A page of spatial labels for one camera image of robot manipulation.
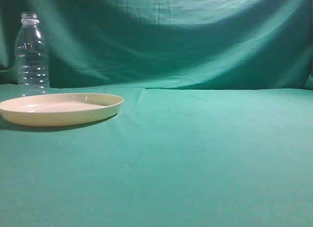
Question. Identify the cream plastic plate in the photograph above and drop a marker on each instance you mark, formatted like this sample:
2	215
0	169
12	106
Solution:
62	109

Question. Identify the clear plastic bottle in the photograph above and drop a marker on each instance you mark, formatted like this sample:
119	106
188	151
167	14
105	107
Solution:
32	57

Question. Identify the green cloth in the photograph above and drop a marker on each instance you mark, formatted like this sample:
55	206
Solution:
216	127

